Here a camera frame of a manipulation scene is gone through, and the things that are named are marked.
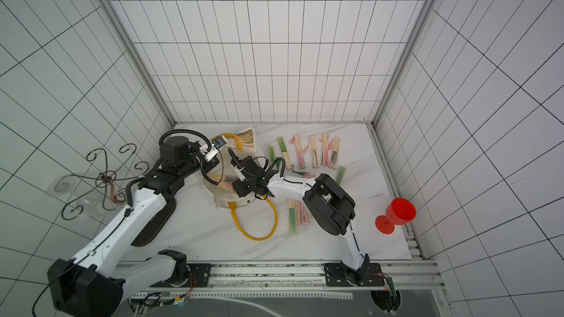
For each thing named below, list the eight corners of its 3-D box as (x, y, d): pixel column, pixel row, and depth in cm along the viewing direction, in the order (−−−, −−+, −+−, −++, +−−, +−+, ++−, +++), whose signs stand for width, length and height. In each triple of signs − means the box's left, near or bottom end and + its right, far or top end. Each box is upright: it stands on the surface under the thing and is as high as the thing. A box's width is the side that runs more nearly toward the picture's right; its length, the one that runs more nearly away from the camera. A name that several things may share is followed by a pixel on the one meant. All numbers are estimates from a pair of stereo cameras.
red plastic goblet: (376, 233, 85) (394, 218, 71) (371, 215, 89) (387, 197, 76) (398, 233, 85) (419, 218, 71) (392, 215, 89) (411, 197, 76)
